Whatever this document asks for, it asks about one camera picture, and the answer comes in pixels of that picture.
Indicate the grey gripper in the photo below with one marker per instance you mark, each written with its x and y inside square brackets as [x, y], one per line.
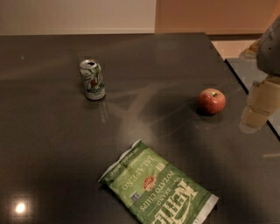
[269, 53]

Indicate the green jalapeno chip bag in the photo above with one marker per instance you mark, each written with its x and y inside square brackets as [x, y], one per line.
[155, 191]

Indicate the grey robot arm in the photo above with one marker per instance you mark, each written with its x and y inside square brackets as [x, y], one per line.
[268, 51]

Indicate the green white 7up can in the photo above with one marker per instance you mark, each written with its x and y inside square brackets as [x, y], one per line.
[91, 75]

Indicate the red apple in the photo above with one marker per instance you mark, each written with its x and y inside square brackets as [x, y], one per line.
[211, 101]

